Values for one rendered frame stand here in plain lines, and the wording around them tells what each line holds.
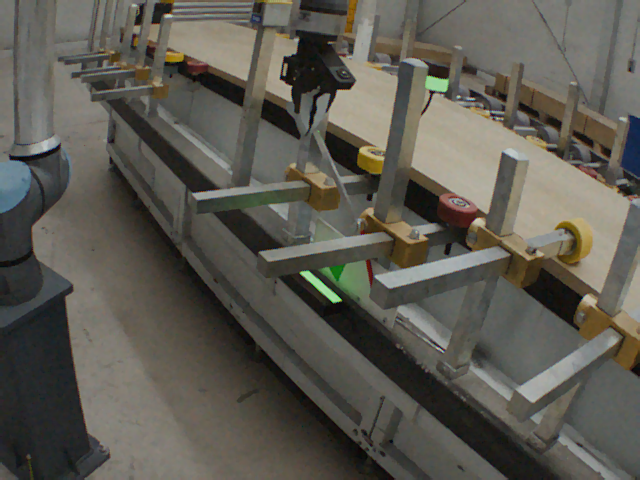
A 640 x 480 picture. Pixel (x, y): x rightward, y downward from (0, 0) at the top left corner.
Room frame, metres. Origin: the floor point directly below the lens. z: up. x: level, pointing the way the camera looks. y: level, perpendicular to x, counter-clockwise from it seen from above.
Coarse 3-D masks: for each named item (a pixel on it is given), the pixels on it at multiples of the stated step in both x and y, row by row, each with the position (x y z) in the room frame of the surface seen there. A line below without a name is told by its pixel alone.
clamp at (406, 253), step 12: (360, 216) 1.06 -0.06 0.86; (372, 216) 1.03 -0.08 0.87; (372, 228) 1.03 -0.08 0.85; (384, 228) 1.00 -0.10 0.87; (396, 228) 1.00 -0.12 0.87; (408, 228) 1.01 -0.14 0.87; (396, 240) 0.98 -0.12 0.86; (408, 240) 0.96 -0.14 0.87; (420, 240) 0.97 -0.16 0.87; (396, 252) 0.97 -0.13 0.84; (408, 252) 0.96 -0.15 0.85; (420, 252) 0.97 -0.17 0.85; (396, 264) 0.97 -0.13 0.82; (408, 264) 0.96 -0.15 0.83; (420, 264) 0.98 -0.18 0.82
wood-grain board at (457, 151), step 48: (192, 48) 2.44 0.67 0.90; (240, 48) 2.54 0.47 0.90; (288, 48) 2.69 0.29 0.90; (288, 96) 1.70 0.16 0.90; (336, 96) 1.80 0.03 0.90; (384, 96) 1.94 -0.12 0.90; (384, 144) 1.39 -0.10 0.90; (432, 144) 1.48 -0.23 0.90; (480, 144) 1.61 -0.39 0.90; (528, 144) 1.80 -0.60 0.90; (432, 192) 1.21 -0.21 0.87; (480, 192) 1.20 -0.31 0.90; (528, 192) 1.29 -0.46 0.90; (576, 192) 1.41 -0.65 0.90; (576, 288) 0.88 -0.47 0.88
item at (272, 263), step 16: (432, 224) 1.07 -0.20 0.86; (448, 224) 1.08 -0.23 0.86; (336, 240) 0.94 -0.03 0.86; (352, 240) 0.95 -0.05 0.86; (368, 240) 0.96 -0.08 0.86; (384, 240) 0.97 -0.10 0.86; (432, 240) 1.04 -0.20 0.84; (448, 240) 1.07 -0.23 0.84; (272, 256) 0.85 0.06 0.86; (288, 256) 0.85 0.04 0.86; (304, 256) 0.87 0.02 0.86; (320, 256) 0.89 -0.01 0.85; (336, 256) 0.91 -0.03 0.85; (352, 256) 0.93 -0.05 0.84; (368, 256) 0.95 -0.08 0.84; (272, 272) 0.84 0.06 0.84; (288, 272) 0.85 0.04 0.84
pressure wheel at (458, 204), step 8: (440, 200) 1.09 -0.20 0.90; (448, 200) 1.10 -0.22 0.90; (456, 200) 1.10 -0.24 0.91; (464, 200) 1.12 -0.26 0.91; (440, 208) 1.08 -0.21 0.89; (448, 208) 1.07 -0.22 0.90; (456, 208) 1.06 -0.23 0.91; (464, 208) 1.07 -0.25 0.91; (472, 208) 1.08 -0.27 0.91; (440, 216) 1.08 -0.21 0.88; (448, 216) 1.06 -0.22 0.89; (456, 216) 1.06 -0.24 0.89; (464, 216) 1.06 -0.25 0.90; (472, 216) 1.07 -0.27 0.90; (456, 224) 1.06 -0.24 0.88; (464, 224) 1.06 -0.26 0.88; (448, 248) 1.09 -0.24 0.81
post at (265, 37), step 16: (272, 32) 1.43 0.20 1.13; (256, 48) 1.43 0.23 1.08; (272, 48) 1.43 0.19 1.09; (256, 64) 1.42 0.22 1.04; (256, 80) 1.42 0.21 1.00; (256, 96) 1.42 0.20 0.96; (256, 112) 1.43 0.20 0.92; (240, 128) 1.43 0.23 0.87; (256, 128) 1.43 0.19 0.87; (240, 144) 1.42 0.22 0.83; (240, 160) 1.41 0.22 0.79; (240, 176) 1.42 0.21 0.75
